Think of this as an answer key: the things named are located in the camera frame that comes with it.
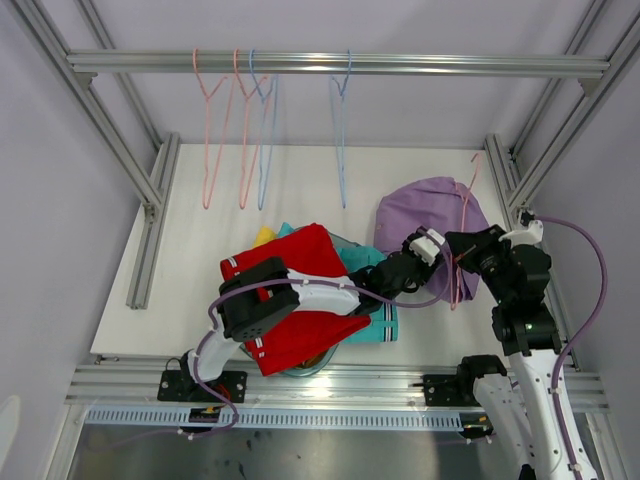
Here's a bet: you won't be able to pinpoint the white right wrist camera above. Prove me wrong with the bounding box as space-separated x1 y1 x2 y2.
499 209 544 247

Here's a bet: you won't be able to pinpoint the blue hanger with teal trousers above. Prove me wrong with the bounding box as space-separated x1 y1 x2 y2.
248 49 279 211

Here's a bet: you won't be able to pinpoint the blue plastic basin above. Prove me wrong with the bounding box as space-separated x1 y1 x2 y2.
239 234 361 377

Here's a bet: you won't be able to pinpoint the white slotted cable duct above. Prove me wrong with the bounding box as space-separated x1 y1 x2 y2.
85 406 463 432

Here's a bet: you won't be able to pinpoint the blue hanger with red trousers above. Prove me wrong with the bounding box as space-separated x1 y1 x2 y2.
329 50 352 209

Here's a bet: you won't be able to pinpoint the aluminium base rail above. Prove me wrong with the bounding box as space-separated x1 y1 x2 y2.
64 354 611 414

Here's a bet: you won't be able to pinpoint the aluminium frame left posts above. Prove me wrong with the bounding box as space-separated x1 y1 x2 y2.
5 1 181 310

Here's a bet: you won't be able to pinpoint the brown trousers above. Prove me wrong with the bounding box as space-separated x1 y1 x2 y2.
296 350 333 370

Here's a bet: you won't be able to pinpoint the purple trousers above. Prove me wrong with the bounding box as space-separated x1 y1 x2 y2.
374 176 489 305

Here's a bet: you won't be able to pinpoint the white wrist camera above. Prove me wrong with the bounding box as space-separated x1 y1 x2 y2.
499 209 544 247
407 227 445 266

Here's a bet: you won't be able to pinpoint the pink hanger with purple trousers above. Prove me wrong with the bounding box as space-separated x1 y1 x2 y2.
450 153 481 311

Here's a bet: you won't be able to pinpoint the teal trousers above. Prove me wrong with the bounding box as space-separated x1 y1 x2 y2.
269 233 399 347

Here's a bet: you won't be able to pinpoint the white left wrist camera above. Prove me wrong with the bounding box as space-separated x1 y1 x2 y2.
407 227 445 266

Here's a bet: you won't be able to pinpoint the aluminium frame posts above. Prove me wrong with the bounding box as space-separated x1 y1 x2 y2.
505 1 639 375
5 1 181 310

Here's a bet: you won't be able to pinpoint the red trousers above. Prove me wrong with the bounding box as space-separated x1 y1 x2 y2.
220 223 370 376

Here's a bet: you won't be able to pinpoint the aluminium hanging rail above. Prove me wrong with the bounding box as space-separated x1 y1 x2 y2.
66 49 611 79

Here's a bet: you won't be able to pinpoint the yellow trousers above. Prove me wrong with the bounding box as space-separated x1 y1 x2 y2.
253 226 278 248

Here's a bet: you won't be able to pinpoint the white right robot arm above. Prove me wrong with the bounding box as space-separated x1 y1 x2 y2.
445 221 598 479

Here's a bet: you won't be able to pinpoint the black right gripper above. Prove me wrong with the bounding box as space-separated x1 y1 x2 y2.
444 224 515 306

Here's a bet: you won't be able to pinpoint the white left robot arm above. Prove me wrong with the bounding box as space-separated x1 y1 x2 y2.
180 228 445 401

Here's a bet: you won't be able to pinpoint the aluminium frame right posts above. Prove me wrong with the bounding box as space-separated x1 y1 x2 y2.
505 1 639 375

